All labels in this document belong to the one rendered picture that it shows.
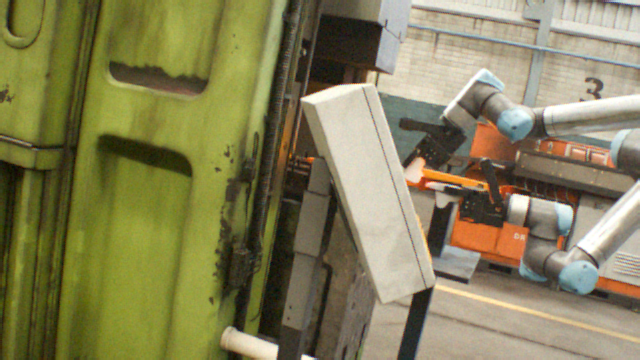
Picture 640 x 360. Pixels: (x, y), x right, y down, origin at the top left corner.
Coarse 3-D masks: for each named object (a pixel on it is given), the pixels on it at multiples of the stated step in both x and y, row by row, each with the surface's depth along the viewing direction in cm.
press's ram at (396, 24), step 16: (336, 0) 127; (352, 0) 125; (368, 0) 124; (384, 0) 124; (400, 0) 138; (336, 16) 127; (352, 16) 126; (368, 16) 124; (384, 16) 127; (400, 16) 141; (400, 32) 146
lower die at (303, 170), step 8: (296, 160) 148; (304, 160) 148; (288, 168) 142; (296, 168) 143; (304, 168) 142; (288, 176) 139; (296, 176) 138; (304, 176) 137; (296, 184) 138; (304, 184) 137
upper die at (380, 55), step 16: (320, 32) 134; (336, 32) 132; (352, 32) 131; (368, 32) 130; (384, 32) 130; (320, 48) 134; (336, 48) 133; (352, 48) 131; (368, 48) 130; (384, 48) 134; (352, 64) 141; (368, 64) 130; (384, 64) 137
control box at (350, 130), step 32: (320, 96) 79; (352, 96) 68; (320, 128) 71; (352, 128) 69; (384, 128) 69; (352, 160) 69; (384, 160) 70; (352, 192) 70; (384, 192) 70; (352, 224) 74; (384, 224) 71; (416, 224) 71; (384, 256) 72; (416, 256) 72; (384, 288) 72; (416, 288) 73
